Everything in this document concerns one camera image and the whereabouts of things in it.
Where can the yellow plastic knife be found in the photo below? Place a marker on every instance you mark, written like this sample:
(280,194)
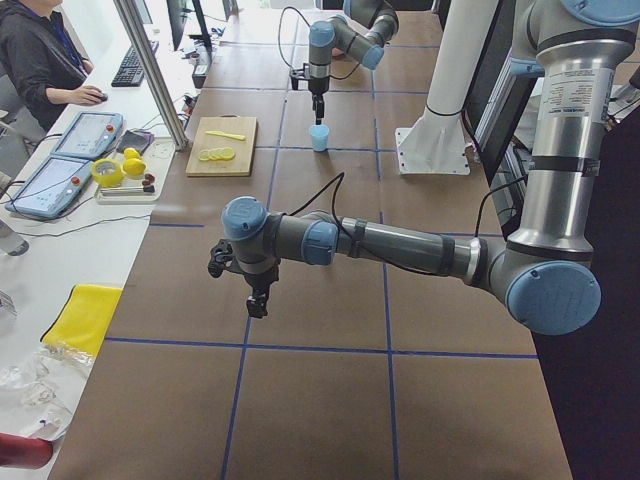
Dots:
(222,134)

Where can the lower teach pendant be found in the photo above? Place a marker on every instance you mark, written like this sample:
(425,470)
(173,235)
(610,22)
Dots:
(52,187)

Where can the light blue cup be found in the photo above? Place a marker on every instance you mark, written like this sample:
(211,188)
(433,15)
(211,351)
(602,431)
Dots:
(319,136)

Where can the dark phone stack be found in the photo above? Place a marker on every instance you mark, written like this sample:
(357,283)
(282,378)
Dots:
(139,140)

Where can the white tray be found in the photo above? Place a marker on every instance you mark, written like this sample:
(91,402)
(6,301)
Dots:
(145,189)

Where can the lemon slices row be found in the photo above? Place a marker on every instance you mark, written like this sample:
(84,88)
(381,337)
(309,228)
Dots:
(216,154)

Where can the upper teach pendant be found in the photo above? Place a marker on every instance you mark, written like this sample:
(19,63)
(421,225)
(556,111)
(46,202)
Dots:
(90,135)

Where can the teach pendant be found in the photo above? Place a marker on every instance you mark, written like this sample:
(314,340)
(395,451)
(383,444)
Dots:
(90,135)
(52,187)

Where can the black keyboard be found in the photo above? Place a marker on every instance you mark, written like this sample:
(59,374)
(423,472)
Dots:
(130,72)

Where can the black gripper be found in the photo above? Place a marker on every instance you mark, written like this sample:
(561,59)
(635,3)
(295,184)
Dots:
(317,86)
(259,281)

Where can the aluminium frame post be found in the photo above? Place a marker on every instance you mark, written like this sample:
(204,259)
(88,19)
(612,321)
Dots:
(134,28)

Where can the seated person in black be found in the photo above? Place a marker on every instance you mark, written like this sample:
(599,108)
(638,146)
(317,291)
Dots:
(44,65)

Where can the whole yellow lemon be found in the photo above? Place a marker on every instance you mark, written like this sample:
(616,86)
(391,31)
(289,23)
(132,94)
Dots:
(131,153)

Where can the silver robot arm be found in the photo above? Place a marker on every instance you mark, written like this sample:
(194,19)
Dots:
(382,24)
(541,272)

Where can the wooden cutting board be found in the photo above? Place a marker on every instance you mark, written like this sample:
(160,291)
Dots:
(241,165)

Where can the red bottle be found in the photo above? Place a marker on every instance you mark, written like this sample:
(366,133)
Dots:
(23,452)

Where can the yellow tape roll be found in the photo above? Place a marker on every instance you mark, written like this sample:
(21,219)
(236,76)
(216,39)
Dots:
(107,173)

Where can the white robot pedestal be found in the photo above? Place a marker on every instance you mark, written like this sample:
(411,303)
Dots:
(435,144)

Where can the clear plastic wrap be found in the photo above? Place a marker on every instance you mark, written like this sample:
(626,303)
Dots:
(40,395)

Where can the yellow cloth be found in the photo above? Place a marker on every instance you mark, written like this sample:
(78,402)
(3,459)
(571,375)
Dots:
(84,319)

